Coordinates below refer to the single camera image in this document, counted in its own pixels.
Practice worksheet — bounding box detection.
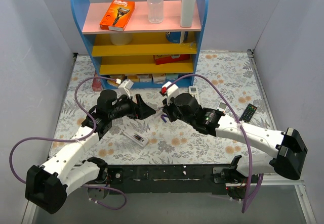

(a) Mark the white remote control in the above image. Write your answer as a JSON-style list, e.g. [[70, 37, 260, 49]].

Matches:
[[123, 128, 148, 147]]

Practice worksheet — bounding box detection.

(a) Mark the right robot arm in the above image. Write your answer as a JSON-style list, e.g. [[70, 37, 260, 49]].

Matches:
[[163, 93, 308, 182]]

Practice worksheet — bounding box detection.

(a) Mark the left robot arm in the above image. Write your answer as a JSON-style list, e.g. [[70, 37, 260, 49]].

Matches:
[[25, 89, 156, 214]]

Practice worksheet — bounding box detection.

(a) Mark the white AC remote near shelf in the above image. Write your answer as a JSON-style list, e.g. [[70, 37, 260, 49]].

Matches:
[[188, 86, 199, 101]]

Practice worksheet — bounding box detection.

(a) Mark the white AC remote right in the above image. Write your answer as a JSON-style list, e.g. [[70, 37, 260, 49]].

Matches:
[[217, 102, 228, 113]]

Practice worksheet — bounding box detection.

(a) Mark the black TV remote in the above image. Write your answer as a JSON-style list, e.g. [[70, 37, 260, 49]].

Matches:
[[239, 103, 258, 123]]

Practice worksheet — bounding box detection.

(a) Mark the light blue tissue pack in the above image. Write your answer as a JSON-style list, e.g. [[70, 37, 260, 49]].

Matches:
[[166, 73, 179, 81]]

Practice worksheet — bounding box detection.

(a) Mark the red flat box on shelf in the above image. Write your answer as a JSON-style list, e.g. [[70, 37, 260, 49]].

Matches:
[[153, 54, 190, 65]]

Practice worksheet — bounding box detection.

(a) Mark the blue wooden shelf unit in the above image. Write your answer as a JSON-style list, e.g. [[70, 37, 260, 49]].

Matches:
[[70, 0, 209, 76]]

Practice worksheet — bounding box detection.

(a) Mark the white cup on shelf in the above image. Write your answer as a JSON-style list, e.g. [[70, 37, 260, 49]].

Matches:
[[109, 33, 133, 46]]

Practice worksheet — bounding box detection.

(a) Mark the blue white round container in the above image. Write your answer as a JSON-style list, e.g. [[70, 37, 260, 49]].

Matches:
[[166, 31, 188, 43]]

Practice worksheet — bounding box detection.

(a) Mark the black base bar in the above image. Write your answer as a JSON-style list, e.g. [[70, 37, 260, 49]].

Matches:
[[78, 163, 250, 196]]

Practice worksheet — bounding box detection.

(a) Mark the orange Gillette razor box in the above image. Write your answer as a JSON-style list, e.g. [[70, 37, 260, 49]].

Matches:
[[100, 0, 135, 32]]

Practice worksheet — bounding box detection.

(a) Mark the white tall bottle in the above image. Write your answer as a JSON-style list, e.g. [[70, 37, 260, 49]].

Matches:
[[180, 0, 195, 27]]

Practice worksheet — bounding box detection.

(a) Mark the clear plastic water bottle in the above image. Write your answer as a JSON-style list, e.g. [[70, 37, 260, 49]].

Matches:
[[147, 0, 164, 24]]

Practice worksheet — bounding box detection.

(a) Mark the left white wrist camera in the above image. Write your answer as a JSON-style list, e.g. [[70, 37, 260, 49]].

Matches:
[[115, 79, 134, 99]]

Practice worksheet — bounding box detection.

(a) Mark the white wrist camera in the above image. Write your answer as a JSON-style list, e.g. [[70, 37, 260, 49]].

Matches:
[[160, 81, 179, 105], [115, 79, 134, 99]]

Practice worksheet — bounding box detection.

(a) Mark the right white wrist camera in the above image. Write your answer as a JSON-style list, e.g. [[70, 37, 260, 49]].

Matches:
[[160, 81, 179, 105]]

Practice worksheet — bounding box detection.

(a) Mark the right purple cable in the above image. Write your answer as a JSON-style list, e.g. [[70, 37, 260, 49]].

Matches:
[[169, 74, 264, 213]]

